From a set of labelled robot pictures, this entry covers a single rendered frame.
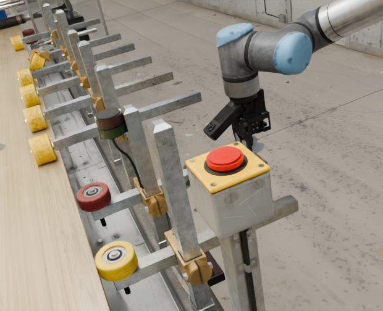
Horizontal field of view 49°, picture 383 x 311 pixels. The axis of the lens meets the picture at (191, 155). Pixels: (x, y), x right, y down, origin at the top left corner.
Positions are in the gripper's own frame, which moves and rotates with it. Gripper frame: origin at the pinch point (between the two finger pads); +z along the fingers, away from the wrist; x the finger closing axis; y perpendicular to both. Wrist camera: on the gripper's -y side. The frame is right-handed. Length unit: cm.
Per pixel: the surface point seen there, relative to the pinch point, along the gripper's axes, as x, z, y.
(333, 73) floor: 191, 87, 181
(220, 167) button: -57, -41, -29
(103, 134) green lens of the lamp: -6.0, -24.9, -35.1
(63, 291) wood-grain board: -29, -9, -53
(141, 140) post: -5.9, -20.3, -27.5
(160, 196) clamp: -7.1, -4.5, -27.0
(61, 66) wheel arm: 98, -13, -35
